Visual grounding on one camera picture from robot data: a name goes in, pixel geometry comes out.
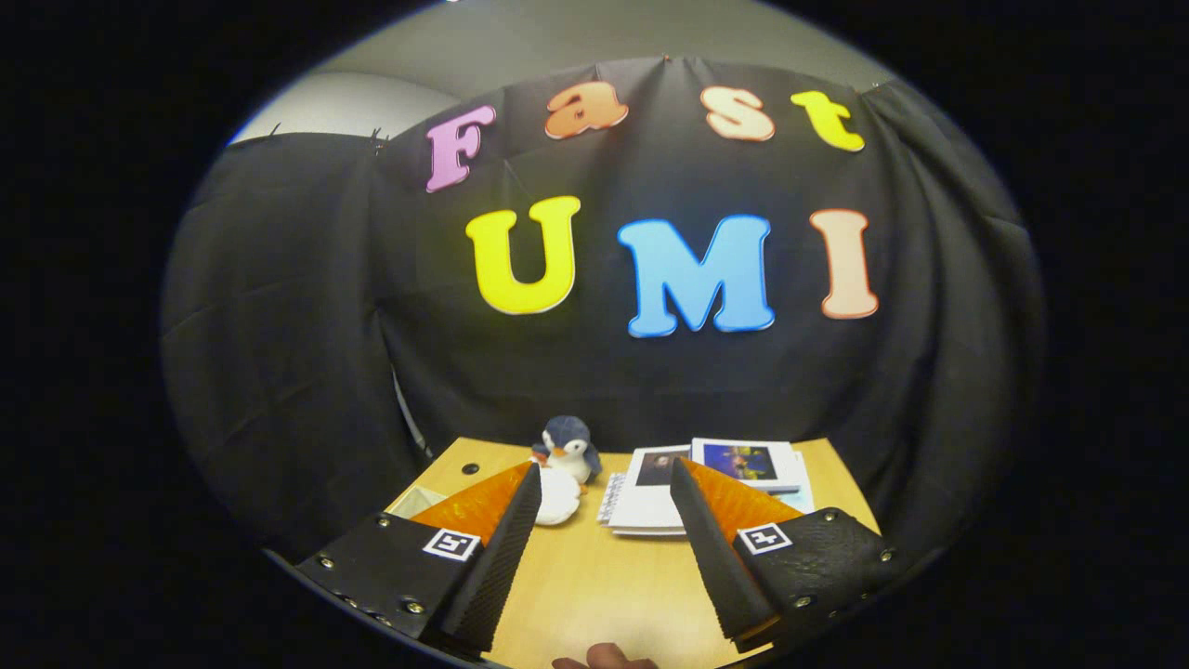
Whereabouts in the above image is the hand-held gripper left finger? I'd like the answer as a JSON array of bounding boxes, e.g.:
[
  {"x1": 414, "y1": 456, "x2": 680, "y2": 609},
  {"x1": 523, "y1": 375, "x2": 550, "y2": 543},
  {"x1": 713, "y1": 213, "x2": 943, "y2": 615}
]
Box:
[{"x1": 295, "y1": 462, "x2": 543, "y2": 656}]

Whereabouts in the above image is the penguin plush toy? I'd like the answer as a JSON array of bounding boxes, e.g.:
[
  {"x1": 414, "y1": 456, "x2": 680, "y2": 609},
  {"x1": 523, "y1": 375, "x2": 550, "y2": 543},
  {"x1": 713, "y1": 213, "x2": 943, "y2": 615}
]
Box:
[{"x1": 531, "y1": 415, "x2": 603, "y2": 486}]

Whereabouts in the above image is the white book with dark portrait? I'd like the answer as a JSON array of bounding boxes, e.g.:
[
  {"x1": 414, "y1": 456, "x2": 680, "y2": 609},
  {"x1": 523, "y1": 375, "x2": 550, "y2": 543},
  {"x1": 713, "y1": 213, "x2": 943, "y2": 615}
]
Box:
[{"x1": 608, "y1": 446, "x2": 693, "y2": 537}]

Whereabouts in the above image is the spiral notebook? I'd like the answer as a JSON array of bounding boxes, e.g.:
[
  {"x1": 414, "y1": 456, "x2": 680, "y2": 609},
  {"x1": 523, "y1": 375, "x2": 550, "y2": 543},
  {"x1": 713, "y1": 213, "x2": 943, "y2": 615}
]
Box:
[{"x1": 596, "y1": 472, "x2": 625, "y2": 529}]

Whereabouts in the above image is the book with blue picture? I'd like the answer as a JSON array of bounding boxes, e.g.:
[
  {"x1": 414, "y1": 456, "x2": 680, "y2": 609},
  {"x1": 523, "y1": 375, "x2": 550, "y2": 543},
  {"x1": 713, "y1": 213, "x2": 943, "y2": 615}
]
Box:
[{"x1": 690, "y1": 438, "x2": 803, "y2": 493}]

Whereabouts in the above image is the white metal pole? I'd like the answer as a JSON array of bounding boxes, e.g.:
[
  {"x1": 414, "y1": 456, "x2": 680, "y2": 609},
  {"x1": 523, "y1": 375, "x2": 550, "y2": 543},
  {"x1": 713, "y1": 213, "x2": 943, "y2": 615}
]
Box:
[{"x1": 392, "y1": 367, "x2": 433, "y2": 458}]

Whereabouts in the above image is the grey fabric storage box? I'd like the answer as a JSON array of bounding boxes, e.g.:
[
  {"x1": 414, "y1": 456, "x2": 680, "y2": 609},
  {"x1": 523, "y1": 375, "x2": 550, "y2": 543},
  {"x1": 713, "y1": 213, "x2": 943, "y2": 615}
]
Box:
[{"x1": 385, "y1": 483, "x2": 449, "y2": 518}]

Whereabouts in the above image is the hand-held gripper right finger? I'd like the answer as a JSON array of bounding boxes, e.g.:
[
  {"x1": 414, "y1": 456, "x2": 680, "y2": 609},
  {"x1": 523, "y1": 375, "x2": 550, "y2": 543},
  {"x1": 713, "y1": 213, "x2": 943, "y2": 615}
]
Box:
[{"x1": 669, "y1": 457, "x2": 900, "y2": 651}]

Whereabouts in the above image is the book with teal cover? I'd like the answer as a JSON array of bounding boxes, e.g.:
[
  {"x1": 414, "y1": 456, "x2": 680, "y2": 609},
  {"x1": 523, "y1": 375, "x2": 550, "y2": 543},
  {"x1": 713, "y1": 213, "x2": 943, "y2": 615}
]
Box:
[{"x1": 776, "y1": 451, "x2": 817, "y2": 514}]

